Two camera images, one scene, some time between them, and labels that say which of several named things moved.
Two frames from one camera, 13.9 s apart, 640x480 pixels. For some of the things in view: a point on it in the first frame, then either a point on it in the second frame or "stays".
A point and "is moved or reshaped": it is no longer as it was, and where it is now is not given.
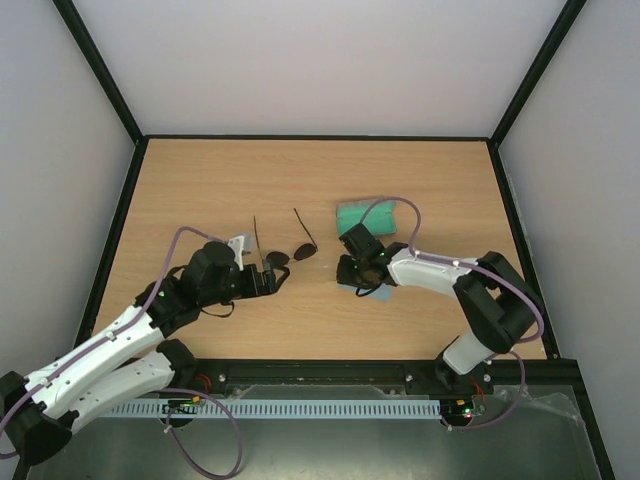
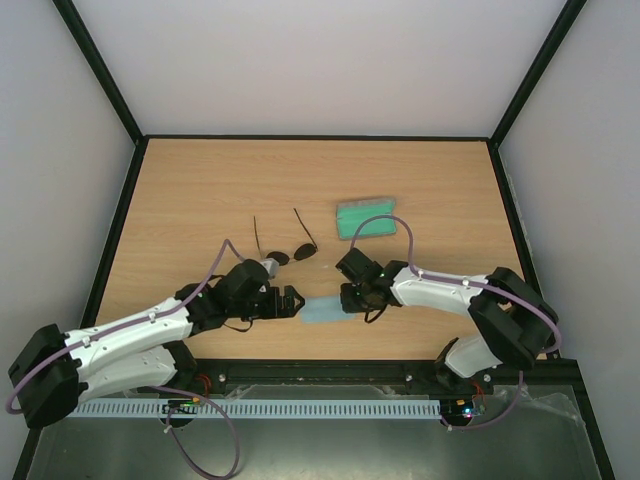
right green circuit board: (463, 407) stays
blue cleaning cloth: (381, 292) is moved or reshaped
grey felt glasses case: (380, 218) stays
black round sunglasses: (302, 252) stays
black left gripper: (268, 279) to (274, 309)
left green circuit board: (184, 402) stays
